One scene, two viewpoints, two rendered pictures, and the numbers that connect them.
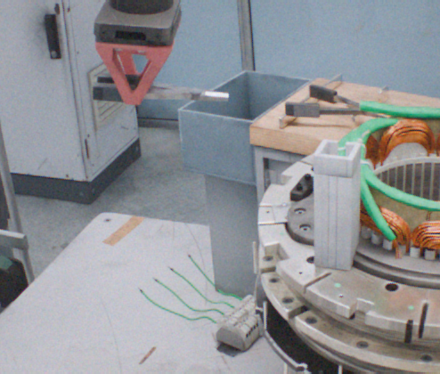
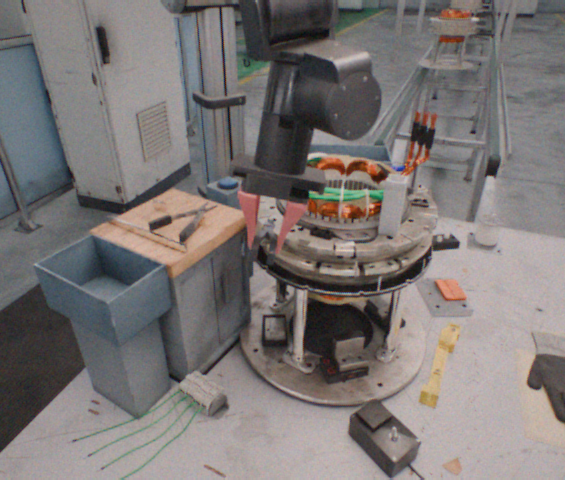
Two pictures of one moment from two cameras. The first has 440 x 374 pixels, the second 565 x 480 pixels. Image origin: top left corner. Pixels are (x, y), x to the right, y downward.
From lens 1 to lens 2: 0.81 m
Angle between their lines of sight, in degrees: 77
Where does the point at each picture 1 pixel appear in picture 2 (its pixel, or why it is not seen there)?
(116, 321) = not seen: outside the picture
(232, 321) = (213, 392)
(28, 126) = not seen: outside the picture
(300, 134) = (200, 246)
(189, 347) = (210, 438)
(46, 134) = not seen: outside the picture
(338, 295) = (419, 232)
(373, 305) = (425, 225)
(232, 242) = (146, 369)
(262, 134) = (180, 265)
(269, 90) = (61, 265)
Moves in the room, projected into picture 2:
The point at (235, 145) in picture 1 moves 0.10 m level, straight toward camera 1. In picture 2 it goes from (156, 291) to (222, 291)
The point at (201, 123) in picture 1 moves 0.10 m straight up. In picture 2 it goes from (129, 296) to (115, 236)
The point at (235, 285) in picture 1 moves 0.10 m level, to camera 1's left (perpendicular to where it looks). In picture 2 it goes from (152, 397) to (139, 450)
